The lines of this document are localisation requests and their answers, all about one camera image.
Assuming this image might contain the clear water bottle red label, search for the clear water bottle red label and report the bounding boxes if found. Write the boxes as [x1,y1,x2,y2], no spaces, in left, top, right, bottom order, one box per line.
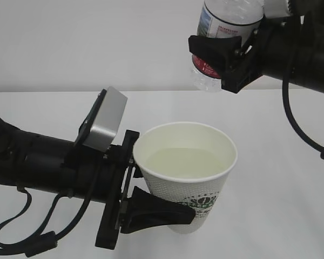
[188,1,264,92]

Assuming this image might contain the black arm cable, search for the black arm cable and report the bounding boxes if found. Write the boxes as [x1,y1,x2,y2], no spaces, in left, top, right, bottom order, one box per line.
[282,16,324,164]
[0,167,95,257]

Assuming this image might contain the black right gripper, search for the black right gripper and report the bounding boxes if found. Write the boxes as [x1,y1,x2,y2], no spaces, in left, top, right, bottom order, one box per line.
[188,20,270,94]

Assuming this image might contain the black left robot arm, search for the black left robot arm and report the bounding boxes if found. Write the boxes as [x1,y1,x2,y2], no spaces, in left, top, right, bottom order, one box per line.
[0,118,195,257]

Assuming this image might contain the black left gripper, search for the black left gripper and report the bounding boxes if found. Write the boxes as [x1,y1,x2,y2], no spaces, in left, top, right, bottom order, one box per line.
[62,130,195,249]

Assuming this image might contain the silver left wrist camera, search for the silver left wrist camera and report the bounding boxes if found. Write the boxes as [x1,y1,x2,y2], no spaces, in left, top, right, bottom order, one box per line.
[74,87,127,152]

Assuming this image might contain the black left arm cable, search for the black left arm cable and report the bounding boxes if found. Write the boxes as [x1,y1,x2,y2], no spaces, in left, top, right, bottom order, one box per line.
[0,167,95,257]

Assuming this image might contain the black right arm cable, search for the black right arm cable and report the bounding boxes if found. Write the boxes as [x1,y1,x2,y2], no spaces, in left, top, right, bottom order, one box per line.
[282,16,324,164]

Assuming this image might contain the white paper cup green logo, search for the white paper cup green logo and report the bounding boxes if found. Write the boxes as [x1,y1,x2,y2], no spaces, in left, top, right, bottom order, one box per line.
[133,121,238,234]

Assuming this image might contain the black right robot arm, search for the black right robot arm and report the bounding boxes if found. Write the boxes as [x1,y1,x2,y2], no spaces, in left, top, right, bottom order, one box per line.
[188,1,324,93]

